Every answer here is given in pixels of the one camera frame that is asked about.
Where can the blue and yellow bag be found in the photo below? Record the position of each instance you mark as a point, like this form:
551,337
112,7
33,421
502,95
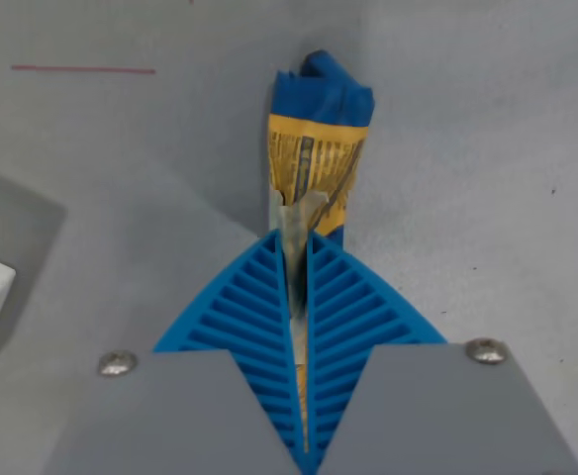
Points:
314,138

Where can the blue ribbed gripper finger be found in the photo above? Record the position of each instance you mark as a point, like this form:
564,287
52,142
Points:
239,316
358,321

